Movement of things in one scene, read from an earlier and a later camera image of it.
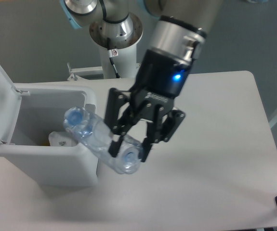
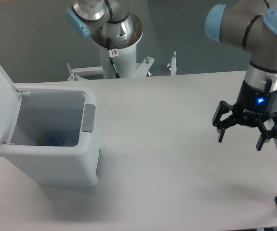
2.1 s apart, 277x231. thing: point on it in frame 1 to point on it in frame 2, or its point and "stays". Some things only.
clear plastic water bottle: x=97 y=134 to x=56 y=139
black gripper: x=160 y=79 to x=253 y=106
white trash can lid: x=2 y=101 stays
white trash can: x=40 y=113 stays
